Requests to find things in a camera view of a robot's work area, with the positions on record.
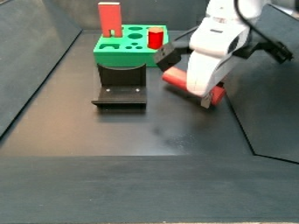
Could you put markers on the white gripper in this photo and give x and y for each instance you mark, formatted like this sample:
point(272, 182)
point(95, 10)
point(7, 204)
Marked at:
point(219, 36)

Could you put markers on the red arch block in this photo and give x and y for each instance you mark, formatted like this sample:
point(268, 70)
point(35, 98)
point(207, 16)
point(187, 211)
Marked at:
point(110, 17)

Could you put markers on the short red hexagonal peg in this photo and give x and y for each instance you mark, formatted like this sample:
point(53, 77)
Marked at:
point(155, 37)

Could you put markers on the long red cylinder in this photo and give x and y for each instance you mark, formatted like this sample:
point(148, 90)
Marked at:
point(176, 77)

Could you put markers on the black curved cradle fixture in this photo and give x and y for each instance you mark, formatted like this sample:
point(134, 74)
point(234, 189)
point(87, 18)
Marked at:
point(122, 86)

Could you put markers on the green shape sorter block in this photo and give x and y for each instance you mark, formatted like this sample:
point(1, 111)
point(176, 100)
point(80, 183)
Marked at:
point(127, 51)

